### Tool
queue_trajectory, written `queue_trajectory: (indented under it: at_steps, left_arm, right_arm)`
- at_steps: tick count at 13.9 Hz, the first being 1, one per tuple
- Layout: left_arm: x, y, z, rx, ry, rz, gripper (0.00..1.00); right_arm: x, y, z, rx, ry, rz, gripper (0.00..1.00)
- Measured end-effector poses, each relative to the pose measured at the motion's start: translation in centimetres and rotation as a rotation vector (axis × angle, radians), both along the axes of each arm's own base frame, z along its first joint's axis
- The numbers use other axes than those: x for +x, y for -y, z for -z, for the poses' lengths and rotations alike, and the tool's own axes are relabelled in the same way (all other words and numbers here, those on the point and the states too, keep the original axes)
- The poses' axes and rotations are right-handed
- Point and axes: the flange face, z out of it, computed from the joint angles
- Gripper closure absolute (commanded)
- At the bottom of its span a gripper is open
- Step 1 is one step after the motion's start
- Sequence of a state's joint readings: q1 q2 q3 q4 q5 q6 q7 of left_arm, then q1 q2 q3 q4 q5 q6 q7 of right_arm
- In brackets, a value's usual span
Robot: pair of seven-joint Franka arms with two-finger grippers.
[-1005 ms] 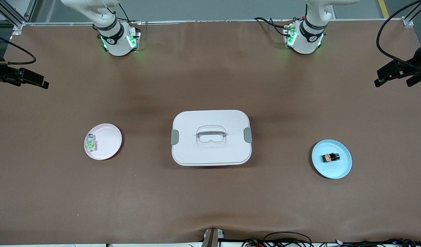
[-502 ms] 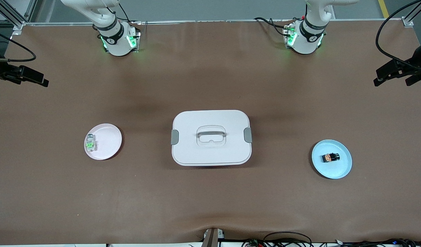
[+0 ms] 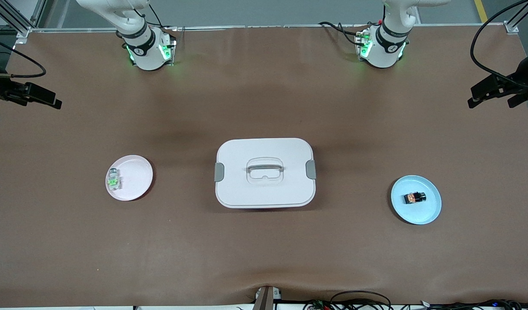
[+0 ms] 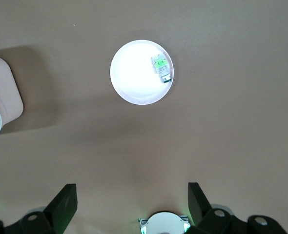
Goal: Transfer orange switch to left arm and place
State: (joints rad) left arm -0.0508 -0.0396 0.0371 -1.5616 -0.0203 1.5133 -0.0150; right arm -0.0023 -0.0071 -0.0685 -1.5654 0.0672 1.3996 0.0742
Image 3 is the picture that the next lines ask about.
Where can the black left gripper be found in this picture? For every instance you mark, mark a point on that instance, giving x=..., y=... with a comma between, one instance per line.
x=523, y=81

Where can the orange and black switch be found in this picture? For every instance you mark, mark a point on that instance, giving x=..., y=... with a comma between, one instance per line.
x=414, y=198

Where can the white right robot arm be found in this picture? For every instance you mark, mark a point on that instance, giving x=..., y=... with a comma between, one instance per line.
x=145, y=51

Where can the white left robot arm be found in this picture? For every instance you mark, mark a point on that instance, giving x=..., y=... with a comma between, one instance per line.
x=386, y=51

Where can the grey box latch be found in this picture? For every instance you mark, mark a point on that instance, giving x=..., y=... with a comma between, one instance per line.
x=311, y=169
x=219, y=172

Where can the white lidded storage box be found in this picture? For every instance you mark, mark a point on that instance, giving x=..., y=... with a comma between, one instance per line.
x=268, y=193

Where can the white round plate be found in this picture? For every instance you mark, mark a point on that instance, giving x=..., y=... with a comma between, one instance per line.
x=137, y=176

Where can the brown table mat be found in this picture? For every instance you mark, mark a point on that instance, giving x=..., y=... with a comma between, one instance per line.
x=74, y=237

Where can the light blue round plate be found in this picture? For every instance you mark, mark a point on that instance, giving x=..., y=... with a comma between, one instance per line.
x=412, y=215

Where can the aluminium frame profile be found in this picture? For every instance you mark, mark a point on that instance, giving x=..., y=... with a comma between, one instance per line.
x=511, y=26
x=18, y=21

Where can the green and white switch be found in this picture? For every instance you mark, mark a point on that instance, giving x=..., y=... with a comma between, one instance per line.
x=113, y=181

